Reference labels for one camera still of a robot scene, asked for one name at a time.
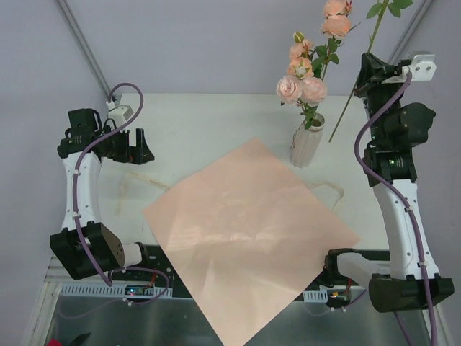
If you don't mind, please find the left white cable duct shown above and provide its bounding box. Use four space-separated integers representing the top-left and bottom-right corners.
61 283 173 299

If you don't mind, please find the right aluminium frame post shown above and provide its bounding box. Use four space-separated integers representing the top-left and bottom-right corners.
388 0 438 64

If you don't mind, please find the cream printed ribbon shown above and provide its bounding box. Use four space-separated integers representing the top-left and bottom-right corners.
115 171 345 216

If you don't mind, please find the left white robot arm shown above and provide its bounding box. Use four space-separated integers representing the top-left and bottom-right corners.
50 105 155 280

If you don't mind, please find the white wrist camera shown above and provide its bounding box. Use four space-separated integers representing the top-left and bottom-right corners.
399 51 437 81
106 102 134 128

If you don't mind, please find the right white cable duct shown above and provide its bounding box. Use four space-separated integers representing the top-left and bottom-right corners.
303 289 328 303

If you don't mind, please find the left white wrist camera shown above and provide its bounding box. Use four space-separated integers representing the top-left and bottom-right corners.
106 102 134 128

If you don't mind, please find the white cable duct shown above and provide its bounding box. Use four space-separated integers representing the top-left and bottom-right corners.
61 283 173 299
303 289 328 303

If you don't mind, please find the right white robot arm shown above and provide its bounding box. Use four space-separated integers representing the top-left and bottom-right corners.
324 53 455 313

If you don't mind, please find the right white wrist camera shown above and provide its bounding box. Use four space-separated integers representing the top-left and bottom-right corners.
399 51 437 81

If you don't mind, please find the aluminium frame post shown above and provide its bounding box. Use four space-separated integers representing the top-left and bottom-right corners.
388 0 438 64
54 0 111 98

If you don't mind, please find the pink wrapping paper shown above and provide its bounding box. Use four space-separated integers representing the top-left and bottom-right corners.
143 139 359 345

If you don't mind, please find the white ribbed ceramic vase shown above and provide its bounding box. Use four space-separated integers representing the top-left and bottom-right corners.
290 113 325 168

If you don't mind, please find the pink rose stem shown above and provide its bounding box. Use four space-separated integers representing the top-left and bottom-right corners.
276 32 329 130
310 0 354 80
328 0 414 143

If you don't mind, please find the left aluminium frame post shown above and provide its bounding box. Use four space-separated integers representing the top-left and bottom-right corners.
54 0 111 98

